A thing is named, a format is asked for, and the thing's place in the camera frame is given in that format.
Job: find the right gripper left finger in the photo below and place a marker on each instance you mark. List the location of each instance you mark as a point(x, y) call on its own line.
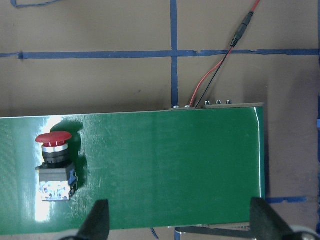
point(97, 224)

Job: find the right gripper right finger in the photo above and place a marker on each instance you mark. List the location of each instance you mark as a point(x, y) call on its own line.
point(265, 223)

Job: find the red push button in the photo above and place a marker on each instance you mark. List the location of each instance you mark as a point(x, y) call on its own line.
point(57, 174)

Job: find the green conveyor belt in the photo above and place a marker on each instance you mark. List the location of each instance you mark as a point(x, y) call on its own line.
point(155, 168)

